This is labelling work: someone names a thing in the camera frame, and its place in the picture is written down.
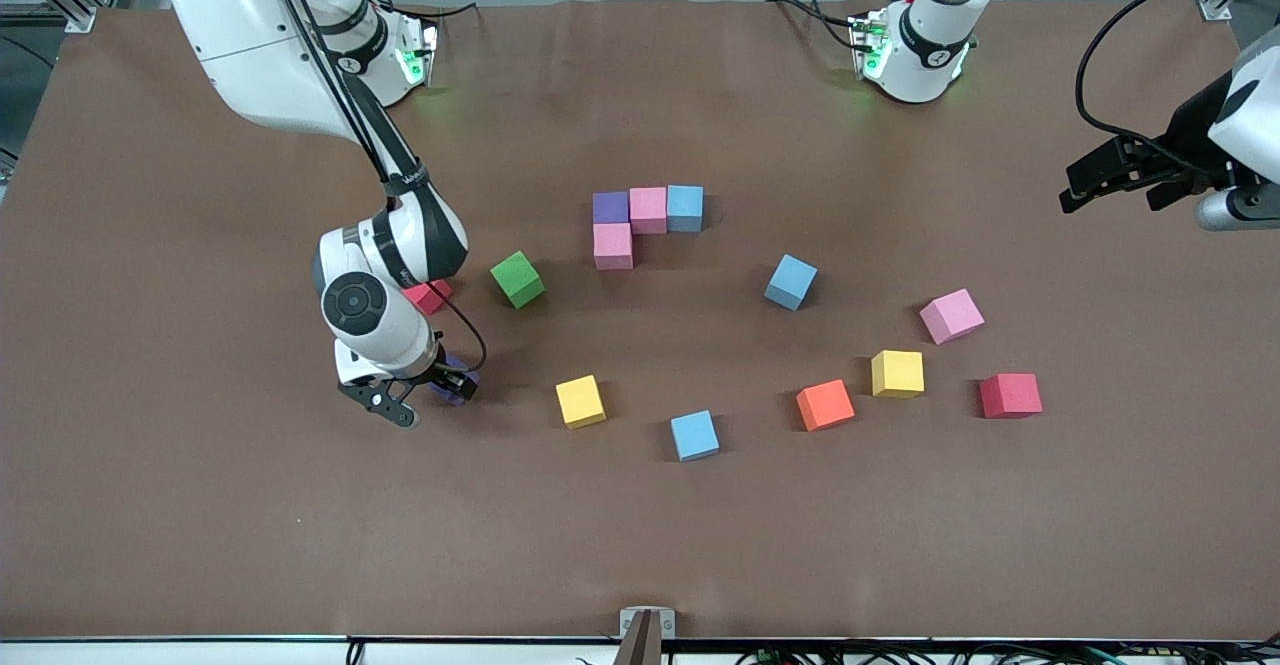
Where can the green foam cube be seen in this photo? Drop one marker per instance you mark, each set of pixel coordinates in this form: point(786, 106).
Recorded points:
point(516, 277)

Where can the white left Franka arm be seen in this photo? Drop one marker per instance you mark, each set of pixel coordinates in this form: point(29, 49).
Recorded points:
point(925, 45)

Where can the yellow foam cube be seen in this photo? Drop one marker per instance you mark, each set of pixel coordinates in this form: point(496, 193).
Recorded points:
point(897, 372)
point(580, 402)

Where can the purple foam cube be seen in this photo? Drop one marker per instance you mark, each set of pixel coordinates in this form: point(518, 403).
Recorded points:
point(610, 207)
point(460, 400)

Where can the brown table mat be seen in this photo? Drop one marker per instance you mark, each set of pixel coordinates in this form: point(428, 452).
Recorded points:
point(300, 505)

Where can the blue foam cube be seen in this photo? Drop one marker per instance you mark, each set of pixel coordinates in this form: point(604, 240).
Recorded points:
point(685, 207)
point(790, 281)
point(694, 434)

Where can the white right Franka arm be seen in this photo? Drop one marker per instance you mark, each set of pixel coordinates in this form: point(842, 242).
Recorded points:
point(250, 45)

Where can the red foam cube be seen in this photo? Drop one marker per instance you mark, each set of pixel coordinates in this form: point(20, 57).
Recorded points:
point(1010, 394)
point(432, 296)

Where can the pink foam cube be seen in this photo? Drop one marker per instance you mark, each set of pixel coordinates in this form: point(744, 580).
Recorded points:
point(951, 314)
point(648, 209)
point(612, 245)

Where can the silver metal mount bracket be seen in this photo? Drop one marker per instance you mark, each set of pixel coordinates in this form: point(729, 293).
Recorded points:
point(664, 623)

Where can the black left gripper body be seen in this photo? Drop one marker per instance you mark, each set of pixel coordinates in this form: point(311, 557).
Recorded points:
point(1187, 133)

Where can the white table edge rail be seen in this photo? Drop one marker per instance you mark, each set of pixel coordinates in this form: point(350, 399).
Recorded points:
point(200, 653)

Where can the orange foam cube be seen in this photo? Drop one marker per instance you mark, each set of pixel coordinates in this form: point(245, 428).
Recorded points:
point(824, 404)

